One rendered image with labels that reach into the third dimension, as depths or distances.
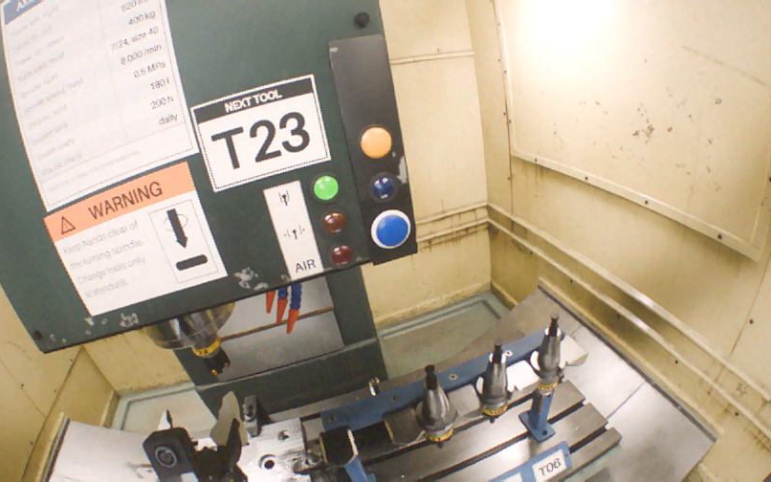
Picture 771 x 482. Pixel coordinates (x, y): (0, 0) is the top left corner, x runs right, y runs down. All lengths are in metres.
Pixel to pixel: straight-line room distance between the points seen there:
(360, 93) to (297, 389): 1.18
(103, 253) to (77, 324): 0.10
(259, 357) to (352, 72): 1.05
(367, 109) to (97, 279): 0.29
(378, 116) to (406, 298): 1.43
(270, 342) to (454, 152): 1.00
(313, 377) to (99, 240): 1.07
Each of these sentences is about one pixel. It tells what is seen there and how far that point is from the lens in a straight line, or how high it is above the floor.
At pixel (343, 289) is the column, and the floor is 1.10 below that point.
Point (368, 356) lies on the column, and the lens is 1.31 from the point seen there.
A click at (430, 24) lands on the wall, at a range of 1.47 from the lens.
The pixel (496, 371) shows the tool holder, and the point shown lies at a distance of 0.58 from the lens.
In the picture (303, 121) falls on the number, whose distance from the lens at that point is 0.29.
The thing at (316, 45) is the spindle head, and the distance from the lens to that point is 0.30.
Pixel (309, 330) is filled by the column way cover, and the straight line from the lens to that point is 1.17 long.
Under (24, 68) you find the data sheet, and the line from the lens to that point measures 0.37.
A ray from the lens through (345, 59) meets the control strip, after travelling 0.30.
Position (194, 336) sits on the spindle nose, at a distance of 0.54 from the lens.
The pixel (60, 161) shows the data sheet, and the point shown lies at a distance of 0.35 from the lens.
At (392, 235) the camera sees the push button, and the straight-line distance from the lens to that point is 0.32.
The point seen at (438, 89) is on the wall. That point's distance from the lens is 1.46.
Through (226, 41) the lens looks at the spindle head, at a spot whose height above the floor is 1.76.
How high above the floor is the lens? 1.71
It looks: 26 degrees down
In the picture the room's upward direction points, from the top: 11 degrees counter-clockwise
